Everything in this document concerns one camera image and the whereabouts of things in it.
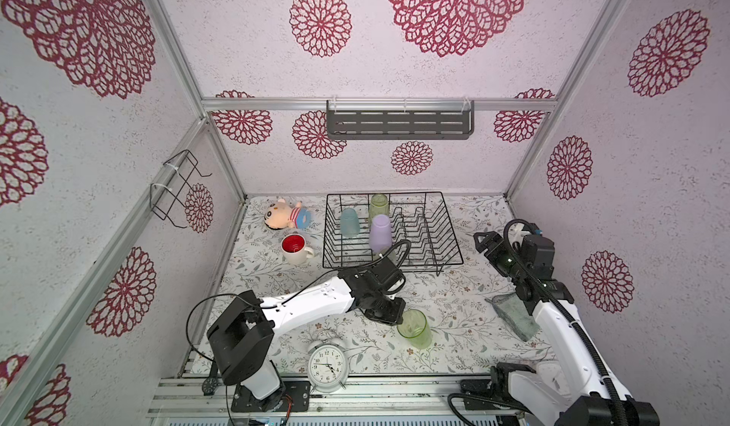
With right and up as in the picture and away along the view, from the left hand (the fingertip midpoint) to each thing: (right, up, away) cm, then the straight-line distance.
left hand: (400, 324), depth 77 cm
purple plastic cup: (-4, +24, +18) cm, 31 cm away
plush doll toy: (-41, +30, +27) cm, 57 cm away
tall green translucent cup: (-5, +34, +20) cm, 40 cm away
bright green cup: (+4, -2, +4) cm, 6 cm away
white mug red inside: (-34, +18, +19) cm, 43 cm away
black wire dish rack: (-11, +26, +32) cm, 43 cm away
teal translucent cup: (-15, +27, +28) cm, 41 cm away
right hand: (+24, +24, +2) cm, 34 cm away
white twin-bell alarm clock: (-20, -10, -1) cm, 22 cm away
